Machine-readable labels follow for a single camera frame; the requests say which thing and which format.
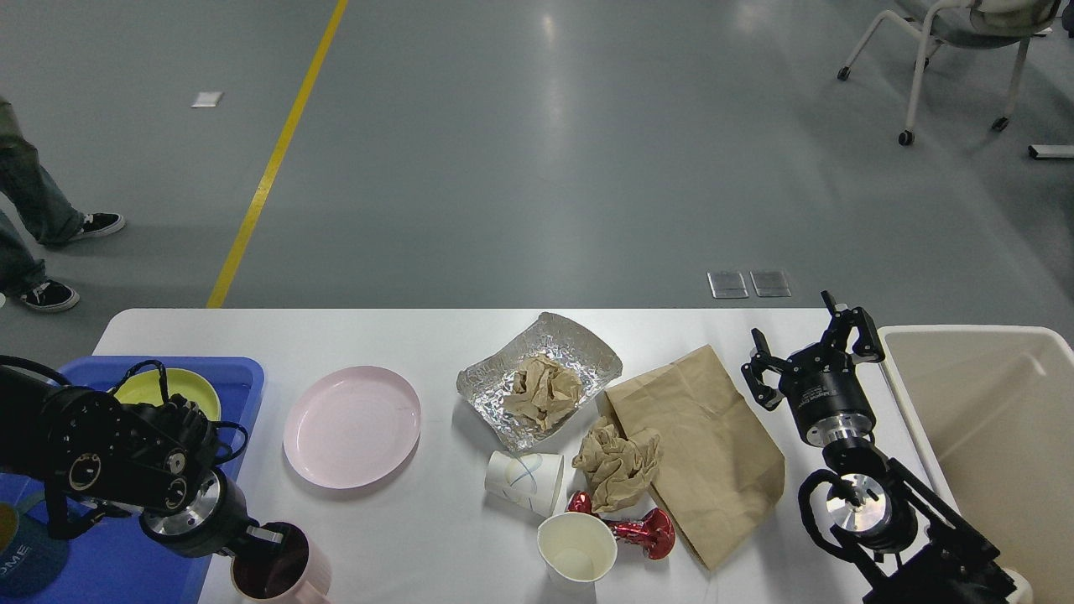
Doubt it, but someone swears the yellow-green plate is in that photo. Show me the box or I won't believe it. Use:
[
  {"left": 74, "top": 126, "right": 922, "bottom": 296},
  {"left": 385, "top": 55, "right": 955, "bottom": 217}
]
[{"left": 114, "top": 366, "right": 222, "bottom": 421}]

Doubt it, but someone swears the crumpled aluminium foil tray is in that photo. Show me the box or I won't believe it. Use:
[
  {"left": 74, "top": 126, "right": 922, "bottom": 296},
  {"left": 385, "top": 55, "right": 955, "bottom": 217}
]
[{"left": 456, "top": 312, "right": 623, "bottom": 452}]

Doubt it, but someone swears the red foil wrapper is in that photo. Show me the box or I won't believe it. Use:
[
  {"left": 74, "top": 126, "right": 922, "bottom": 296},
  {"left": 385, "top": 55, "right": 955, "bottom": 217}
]
[{"left": 565, "top": 491, "right": 676, "bottom": 560}]

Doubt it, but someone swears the brown paper bag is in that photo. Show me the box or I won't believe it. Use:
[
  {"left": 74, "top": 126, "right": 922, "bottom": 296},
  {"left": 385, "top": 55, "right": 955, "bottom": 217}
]
[{"left": 607, "top": 346, "right": 785, "bottom": 572}]

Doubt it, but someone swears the person's leg and shoe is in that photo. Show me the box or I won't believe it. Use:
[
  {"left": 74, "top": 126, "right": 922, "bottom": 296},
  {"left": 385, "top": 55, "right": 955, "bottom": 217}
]
[
  {"left": 1, "top": 98, "right": 126, "bottom": 246},
  {"left": 1, "top": 213, "right": 81, "bottom": 313}
]

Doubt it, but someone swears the beige plastic bin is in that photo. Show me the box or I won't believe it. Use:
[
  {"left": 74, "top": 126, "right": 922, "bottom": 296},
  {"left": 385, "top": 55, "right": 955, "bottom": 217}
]
[{"left": 879, "top": 325, "right": 1073, "bottom": 603}]

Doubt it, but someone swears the pink plate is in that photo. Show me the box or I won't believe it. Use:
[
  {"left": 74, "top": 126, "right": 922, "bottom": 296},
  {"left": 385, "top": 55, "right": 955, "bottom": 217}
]
[{"left": 284, "top": 366, "right": 422, "bottom": 490}]

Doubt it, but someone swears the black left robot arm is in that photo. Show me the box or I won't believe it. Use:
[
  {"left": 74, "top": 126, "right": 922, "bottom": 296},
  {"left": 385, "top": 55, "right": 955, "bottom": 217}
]
[{"left": 1, "top": 356, "right": 289, "bottom": 559}]

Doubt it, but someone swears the white office chair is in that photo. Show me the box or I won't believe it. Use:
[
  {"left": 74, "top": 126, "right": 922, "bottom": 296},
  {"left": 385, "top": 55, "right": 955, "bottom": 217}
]
[{"left": 837, "top": 1, "right": 1061, "bottom": 148}]

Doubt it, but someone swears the right metal floor socket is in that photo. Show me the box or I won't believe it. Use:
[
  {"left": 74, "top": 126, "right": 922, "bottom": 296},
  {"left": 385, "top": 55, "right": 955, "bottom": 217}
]
[{"left": 749, "top": 270, "right": 793, "bottom": 298}]

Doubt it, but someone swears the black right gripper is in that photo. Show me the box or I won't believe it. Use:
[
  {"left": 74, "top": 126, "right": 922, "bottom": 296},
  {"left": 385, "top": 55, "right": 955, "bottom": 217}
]
[{"left": 741, "top": 290, "right": 886, "bottom": 447}]

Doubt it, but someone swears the blue plastic tray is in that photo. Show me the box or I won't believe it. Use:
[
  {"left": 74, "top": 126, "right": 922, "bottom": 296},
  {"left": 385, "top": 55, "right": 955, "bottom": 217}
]
[{"left": 1, "top": 356, "right": 264, "bottom": 603}]

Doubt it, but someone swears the dark blue mug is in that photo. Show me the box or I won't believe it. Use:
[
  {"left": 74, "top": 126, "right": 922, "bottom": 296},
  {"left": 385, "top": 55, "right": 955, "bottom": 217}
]
[{"left": 1, "top": 491, "right": 70, "bottom": 599}]

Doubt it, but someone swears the crumpled brown paper ball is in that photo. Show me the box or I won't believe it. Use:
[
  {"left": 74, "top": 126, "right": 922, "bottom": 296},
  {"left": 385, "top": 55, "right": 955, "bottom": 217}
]
[{"left": 571, "top": 416, "right": 663, "bottom": 513}]

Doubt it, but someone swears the person's far leg and shoe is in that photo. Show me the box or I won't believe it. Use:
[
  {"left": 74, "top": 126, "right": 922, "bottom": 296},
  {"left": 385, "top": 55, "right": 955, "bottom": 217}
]
[{"left": 1, "top": 98, "right": 126, "bottom": 246}]

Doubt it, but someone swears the pink mug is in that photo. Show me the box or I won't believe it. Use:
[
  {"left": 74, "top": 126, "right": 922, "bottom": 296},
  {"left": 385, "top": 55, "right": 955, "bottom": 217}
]
[{"left": 230, "top": 523, "right": 332, "bottom": 603}]

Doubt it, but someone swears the white paper cup upright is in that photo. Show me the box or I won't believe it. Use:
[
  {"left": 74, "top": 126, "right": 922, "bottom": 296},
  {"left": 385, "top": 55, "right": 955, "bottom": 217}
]
[{"left": 537, "top": 512, "right": 618, "bottom": 593}]

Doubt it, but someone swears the white paper scrap on floor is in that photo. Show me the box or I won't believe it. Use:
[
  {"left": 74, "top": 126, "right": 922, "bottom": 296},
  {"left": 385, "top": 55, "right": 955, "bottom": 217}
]
[{"left": 190, "top": 91, "right": 224, "bottom": 107}]

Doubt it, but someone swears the patterned paper cup lying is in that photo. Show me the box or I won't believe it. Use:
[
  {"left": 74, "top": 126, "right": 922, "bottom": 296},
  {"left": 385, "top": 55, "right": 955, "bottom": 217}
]
[{"left": 484, "top": 451, "right": 565, "bottom": 518}]

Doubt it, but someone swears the white bar on floor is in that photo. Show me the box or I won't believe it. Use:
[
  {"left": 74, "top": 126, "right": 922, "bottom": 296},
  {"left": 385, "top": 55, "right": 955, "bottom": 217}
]
[{"left": 1028, "top": 143, "right": 1074, "bottom": 160}]

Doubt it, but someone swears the person's near leg and shoe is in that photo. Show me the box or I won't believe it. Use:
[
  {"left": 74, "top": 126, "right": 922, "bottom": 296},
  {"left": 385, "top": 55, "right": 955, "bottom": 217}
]
[{"left": 1, "top": 213, "right": 81, "bottom": 313}]

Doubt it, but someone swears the crumpled brown paper in foil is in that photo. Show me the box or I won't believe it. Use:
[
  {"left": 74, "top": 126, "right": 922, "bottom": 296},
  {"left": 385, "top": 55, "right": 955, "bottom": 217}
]
[{"left": 503, "top": 355, "right": 583, "bottom": 430}]

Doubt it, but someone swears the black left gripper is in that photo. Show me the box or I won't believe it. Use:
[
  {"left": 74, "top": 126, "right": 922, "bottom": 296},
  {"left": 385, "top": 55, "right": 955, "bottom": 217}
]
[{"left": 139, "top": 469, "right": 285, "bottom": 562}]

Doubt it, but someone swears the left metal floor socket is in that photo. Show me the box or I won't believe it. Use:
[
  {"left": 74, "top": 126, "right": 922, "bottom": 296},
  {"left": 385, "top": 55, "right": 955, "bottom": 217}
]
[{"left": 706, "top": 271, "right": 749, "bottom": 299}]

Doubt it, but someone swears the metal floor socket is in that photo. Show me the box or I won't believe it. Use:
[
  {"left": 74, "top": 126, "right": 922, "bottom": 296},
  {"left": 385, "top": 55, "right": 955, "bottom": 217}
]
[
  {"left": 749, "top": 270, "right": 793, "bottom": 298},
  {"left": 706, "top": 271, "right": 749, "bottom": 299}
]

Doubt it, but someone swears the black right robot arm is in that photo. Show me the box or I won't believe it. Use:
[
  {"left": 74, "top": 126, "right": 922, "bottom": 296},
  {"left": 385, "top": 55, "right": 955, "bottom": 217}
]
[{"left": 741, "top": 292, "right": 1017, "bottom": 603}]

